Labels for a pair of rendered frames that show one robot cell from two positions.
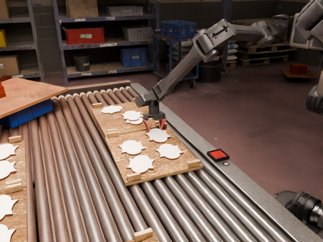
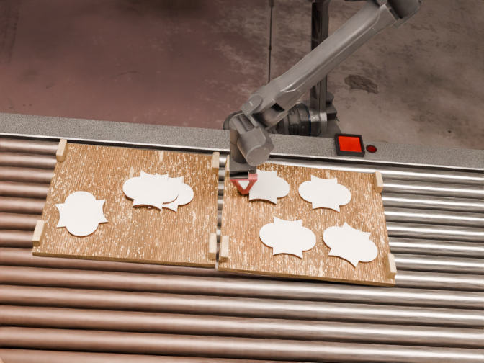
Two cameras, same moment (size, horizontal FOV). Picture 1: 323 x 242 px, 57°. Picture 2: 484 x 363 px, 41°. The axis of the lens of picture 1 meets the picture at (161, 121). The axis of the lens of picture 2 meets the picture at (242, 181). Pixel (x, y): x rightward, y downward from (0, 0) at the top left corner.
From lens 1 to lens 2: 162 cm
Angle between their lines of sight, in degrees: 61
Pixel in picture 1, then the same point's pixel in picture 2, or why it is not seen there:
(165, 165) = (362, 215)
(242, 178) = (413, 153)
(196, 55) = (388, 23)
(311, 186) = (191, 84)
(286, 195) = not seen: hidden behind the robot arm
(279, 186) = (166, 114)
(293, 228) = not seen: outside the picture
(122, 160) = (325, 265)
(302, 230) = not seen: outside the picture
